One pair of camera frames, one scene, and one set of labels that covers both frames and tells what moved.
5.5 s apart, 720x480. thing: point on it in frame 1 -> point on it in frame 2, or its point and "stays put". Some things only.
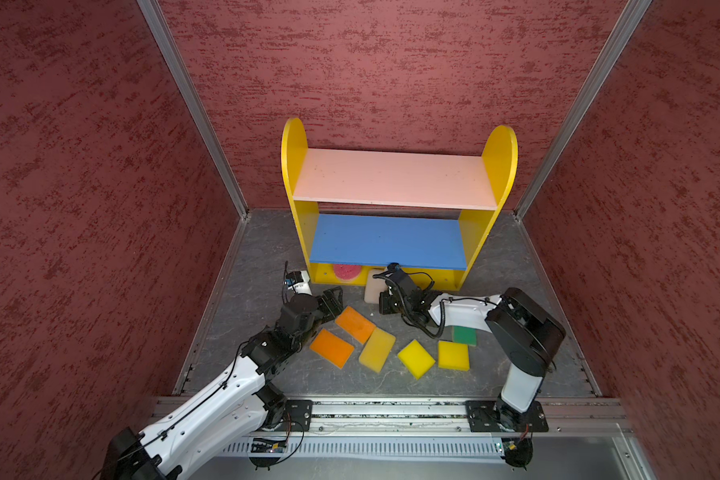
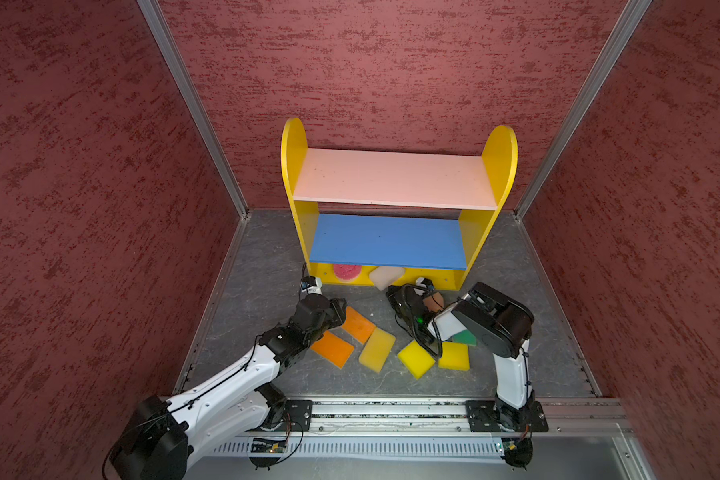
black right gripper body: (391, 304) -> (392, 295)
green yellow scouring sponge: (465, 335) stays put
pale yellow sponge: (376, 350) stays put
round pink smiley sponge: (347, 271) stays put
